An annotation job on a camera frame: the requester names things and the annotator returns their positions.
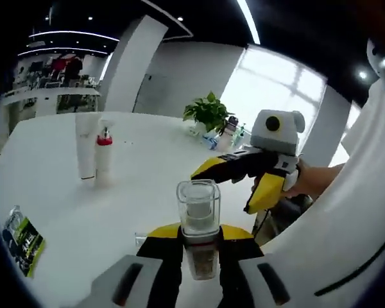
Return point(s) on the row of white desks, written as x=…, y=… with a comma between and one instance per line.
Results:
x=45, y=99

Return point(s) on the person's right hand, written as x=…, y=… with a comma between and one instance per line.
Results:
x=304, y=179

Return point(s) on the white power socket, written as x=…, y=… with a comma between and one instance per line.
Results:
x=192, y=131

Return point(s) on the white wearable chest device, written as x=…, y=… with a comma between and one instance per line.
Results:
x=380, y=61

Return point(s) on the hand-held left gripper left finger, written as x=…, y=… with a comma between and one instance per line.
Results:
x=128, y=282

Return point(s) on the green skincare sachet packet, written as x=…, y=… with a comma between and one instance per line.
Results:
x=24, y=240

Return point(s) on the person's white shirt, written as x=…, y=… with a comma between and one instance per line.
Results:
x=340, y=240

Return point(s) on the bright window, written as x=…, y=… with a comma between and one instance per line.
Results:
x=269, y=96

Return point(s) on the red board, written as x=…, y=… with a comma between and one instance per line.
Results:
x=58, y=63

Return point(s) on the small green spray bottle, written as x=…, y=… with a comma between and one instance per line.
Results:
x=240, y=136

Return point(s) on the dark-capped water bottle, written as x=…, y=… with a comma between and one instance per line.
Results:
x=227, y=138

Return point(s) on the blue packet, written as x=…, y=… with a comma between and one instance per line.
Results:
x=210, y=143

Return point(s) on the green potted plant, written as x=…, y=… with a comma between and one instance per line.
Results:
x=208, y=110

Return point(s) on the red-collared white skincare spray bottle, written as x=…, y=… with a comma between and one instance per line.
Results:
x=103, y=160

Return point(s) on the curved ceiling light strip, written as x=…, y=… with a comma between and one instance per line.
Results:
x=251, y=22

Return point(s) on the white skincare tube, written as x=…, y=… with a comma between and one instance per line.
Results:
x=86, y=147

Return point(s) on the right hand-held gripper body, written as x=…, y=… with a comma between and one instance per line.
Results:
x=276, y=138

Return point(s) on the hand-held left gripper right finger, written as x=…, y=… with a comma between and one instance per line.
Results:
x=256, y=282

